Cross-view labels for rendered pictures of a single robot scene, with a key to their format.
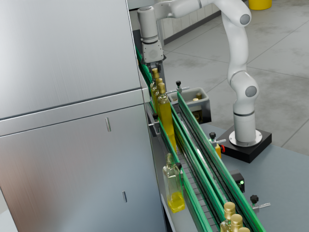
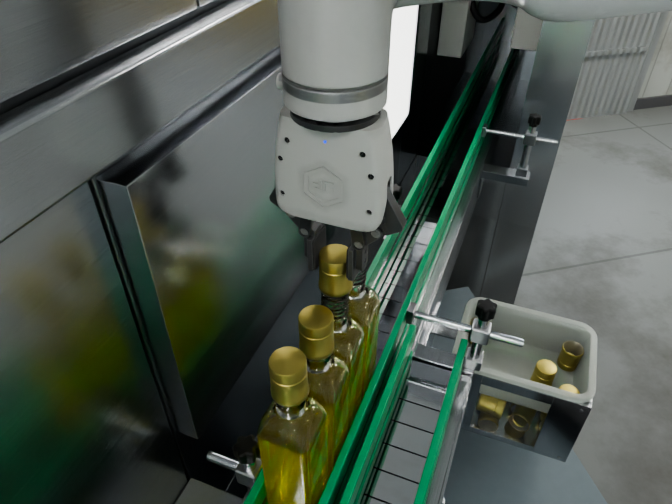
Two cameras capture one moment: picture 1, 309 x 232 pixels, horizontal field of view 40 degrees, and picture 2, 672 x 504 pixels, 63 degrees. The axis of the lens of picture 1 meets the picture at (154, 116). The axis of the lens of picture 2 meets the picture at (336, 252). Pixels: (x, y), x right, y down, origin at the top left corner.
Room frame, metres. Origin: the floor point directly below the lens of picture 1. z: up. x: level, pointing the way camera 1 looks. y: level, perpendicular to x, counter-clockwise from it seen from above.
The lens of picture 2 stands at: (1.65, -0.25, 1.71)
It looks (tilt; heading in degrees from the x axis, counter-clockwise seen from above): 39 degrees down; 29
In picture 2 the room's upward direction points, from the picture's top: straight up
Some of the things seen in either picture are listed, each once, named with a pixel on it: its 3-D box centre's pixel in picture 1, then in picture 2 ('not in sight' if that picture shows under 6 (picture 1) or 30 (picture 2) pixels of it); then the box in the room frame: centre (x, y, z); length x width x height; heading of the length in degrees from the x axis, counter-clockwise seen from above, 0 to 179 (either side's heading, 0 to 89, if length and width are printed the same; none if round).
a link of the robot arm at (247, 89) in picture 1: (245, 95); not in sight; (2.05, -0.51, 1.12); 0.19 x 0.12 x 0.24; 8
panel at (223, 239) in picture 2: not in sight; (332, 132); (2.32, 0.13, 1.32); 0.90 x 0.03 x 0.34; 8
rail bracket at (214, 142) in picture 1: (218, 144); not in sight; (1.63, -0.27, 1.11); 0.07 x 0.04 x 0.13; 98
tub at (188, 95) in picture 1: (188, 102); (520, 359); (2.34, -0.23, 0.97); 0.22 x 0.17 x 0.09; 98
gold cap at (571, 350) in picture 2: (198, 97); (570, 356); (2.40, -0.30, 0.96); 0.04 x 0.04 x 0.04
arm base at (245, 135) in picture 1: (244, 124); not in sight; (2.08, -0.51, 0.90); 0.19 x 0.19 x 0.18
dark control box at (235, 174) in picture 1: (233, 182); not in sight; (1.52, -0.31, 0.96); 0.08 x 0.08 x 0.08; 8
